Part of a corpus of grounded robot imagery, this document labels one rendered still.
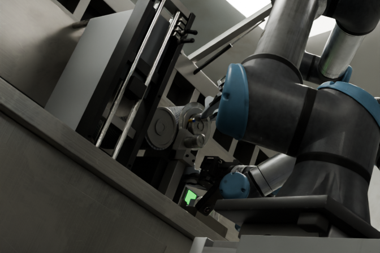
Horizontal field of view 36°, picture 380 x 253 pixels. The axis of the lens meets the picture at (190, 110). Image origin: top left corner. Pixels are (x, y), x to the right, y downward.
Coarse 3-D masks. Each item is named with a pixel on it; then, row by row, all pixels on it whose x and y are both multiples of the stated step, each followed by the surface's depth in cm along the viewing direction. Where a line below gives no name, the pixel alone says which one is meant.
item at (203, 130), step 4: (192, 116) 179; (196, 116) 178; (196, 120) 178; (200, 120) 180; (188, 124) 178; (192, 124) 177; (196, 124) 178; (200, 124) 180; (204, 124) 181; (188, 128) 178; (192, 128) 177; (196, 128) 178; (200, 128) 179; (204, 128) 181; (192, 132) 177; (196, 132) 178; (200, 132) 179; (204, 132) 181
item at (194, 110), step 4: (192, 108) 180; (196, 108) 181; (188, 112) 178; (192, 112) 180; (196, 112) 181; (200, 112) 182; (184, 116) 177; (188, 116) 178; (184, 120) 177; (184, 124) 177; (208, 124) 185; (184, 128) 177; (208, 128) 185; (176, 132) 179; (176, 136) 179; (172, 144) 185
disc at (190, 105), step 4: (188, 104) 179; (192, 104) 180; (196, 104) 182; (200, 104) 183; (184, 108) 178; (188, 108) 179; (200, 108) 183; (204, 108) 184; (180, 112) 177; (184, 112) 177; (180, 116) 176; (208, 116) 185; (180, 120) 176; (180, 124) 176; (180, 128) 176; (208, 132) 185; (208, 136) 185; (196, 148) 181; (200, 148) 182
